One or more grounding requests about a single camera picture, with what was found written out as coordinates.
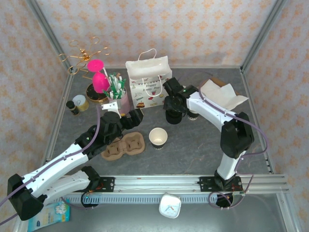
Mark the black plastic cup lid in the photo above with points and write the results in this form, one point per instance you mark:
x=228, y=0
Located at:
x=172, y=119

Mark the paper cup with black sleeve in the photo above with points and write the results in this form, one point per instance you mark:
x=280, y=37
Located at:
x=158, y=138

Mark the white paper gift bag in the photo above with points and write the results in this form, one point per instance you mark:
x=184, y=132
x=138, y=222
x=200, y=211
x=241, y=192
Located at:
x=148, y=79

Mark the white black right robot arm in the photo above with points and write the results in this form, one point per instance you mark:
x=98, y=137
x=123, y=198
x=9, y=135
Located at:
x=210, y=108

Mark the blue wet wipes pack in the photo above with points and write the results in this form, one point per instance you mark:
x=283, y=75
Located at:
x=50, y=216

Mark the pink metal bucket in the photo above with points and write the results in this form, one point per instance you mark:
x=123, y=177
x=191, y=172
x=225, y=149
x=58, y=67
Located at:
x=123, y=102

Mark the black gold-rimmed round tray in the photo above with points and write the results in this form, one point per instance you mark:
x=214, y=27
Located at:
x=91, y=96

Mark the gold tin can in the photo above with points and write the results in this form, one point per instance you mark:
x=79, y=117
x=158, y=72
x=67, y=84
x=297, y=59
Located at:
x=80, y=102

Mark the wrapped straws bundle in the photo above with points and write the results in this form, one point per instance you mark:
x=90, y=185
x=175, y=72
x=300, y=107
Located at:
x=115, y=85

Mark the small dark bottle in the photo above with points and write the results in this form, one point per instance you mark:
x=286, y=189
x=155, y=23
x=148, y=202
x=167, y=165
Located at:
x=72, y=108

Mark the white paper napkin pile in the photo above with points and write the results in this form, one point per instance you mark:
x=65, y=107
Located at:
x=223, y=94

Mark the pink plastic goblet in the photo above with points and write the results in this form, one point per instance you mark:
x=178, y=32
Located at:
x=100, y=82

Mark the white alarm clock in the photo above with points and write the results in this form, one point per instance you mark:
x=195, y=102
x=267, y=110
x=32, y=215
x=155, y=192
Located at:
x=170, y=206

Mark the aluminium table side rail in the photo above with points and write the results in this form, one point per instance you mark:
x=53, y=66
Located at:
x=58, y=125
x=257, y=120

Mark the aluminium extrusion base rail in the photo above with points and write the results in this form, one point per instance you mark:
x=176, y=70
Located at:
x=157, y=181

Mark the aluminium frame post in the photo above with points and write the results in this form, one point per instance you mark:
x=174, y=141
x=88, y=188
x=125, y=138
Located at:
x=46, y=29
x=263, y=31

